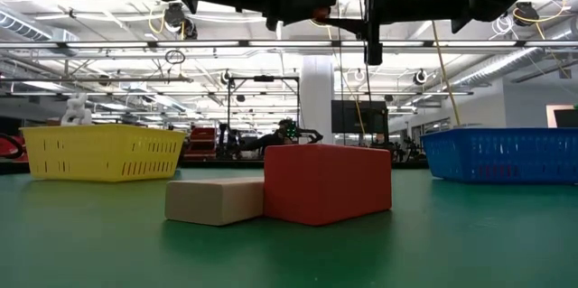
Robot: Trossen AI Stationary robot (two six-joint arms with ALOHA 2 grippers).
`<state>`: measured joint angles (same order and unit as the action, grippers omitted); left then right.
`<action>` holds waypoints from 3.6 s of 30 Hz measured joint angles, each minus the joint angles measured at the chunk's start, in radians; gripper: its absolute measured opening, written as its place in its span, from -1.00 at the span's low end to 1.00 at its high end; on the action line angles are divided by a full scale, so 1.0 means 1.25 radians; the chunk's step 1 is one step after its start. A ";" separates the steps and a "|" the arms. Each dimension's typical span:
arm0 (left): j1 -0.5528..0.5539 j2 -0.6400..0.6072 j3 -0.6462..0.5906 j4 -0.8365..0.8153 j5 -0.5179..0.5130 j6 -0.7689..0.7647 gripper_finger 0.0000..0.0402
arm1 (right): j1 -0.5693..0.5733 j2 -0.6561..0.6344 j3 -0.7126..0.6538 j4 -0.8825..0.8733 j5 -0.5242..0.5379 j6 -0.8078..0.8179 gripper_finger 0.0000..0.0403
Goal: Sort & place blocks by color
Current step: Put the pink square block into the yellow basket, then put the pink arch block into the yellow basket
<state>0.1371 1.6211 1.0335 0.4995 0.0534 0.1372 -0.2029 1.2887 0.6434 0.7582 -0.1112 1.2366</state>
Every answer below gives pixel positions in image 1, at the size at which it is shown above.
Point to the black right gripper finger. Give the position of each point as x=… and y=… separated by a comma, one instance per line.
x=352, y=27

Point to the red rectangular block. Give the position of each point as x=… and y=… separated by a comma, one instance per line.
x=327, y=184

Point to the beige rectangular block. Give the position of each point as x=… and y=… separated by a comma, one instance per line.
x=212, y=202

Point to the yellow slotted plastic basket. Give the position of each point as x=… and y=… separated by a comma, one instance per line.
x=104, y=152

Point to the black background robot arm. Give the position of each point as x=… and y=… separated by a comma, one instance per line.
x=311, y=134

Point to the white square pillar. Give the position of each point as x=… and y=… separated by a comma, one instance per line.
x=317, y=98

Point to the black monitor on stand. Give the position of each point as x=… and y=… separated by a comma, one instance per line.
x=359, y=116

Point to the red tool chest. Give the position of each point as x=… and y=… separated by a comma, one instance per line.
x=201, y=143

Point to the blue slotted plastic basket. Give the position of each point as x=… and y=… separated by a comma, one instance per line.
x=501, y=155

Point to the white robot hand figurine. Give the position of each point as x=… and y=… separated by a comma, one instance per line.
x=77, y=109

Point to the red plastic object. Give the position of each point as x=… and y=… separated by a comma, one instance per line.
x=9, y=148

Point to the black camera stand frame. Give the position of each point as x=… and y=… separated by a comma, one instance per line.
x=230, y=112

